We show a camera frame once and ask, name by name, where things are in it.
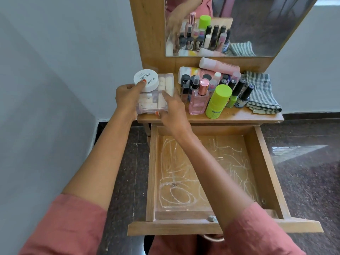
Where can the person's right hand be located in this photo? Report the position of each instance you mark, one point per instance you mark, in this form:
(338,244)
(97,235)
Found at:
(175,116)

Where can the person's left hand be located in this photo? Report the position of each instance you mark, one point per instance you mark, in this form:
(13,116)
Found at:
(127,99)

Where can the clear box of beige tubes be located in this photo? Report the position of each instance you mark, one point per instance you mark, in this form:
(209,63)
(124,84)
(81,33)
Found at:
(151,102)

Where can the pink perfume bottle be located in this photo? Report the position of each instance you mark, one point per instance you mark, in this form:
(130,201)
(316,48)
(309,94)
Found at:
(198,103)

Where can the white round jar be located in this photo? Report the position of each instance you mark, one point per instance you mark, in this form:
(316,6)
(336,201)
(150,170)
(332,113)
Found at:
(146,76)

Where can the cluster of small cosmetic bottles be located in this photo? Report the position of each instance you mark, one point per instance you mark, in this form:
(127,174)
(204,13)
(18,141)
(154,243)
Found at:
(184,79)

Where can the lime green bottle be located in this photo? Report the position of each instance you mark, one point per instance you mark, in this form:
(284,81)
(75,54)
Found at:
(216,106)

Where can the pink tube yellow print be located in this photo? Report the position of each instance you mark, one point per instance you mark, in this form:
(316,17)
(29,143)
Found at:
(191,71)

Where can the green nail polish bottle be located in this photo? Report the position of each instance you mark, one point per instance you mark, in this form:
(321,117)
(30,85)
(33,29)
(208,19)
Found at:
(232,100)

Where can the white label nail polish bottle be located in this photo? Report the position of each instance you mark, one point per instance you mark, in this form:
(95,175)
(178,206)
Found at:
(240,101)

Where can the pink tube white cap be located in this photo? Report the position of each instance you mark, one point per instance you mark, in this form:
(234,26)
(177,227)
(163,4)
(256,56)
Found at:
(220,66)

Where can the wooden drawer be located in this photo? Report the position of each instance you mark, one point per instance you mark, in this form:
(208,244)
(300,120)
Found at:
(255,156)

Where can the green striped cloth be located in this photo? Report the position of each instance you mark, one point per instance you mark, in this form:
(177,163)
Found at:
(261,92)

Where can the person's right forearm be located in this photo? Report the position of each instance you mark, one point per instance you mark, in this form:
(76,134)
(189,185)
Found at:
(215,177)

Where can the person's left forearm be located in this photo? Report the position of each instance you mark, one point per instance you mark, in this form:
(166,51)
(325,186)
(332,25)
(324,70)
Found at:
(101,161)

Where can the person's legs pink trousers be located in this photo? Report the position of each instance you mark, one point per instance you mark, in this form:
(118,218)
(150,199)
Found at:
(172,245)

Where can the person's left pink sleeve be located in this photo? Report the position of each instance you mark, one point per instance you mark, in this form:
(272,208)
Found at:
(63,225)

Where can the person's pink sleeve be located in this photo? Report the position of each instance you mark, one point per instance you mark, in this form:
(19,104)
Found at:
(63,225)
(260,233)

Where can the person's right pink sleeve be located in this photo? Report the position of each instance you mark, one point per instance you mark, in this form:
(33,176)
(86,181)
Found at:
(260,233)

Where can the wooden dressing table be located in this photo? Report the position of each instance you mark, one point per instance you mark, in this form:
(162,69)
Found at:
(148,37)

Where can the dressing table mirror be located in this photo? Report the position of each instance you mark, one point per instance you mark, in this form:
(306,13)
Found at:
(265,29)

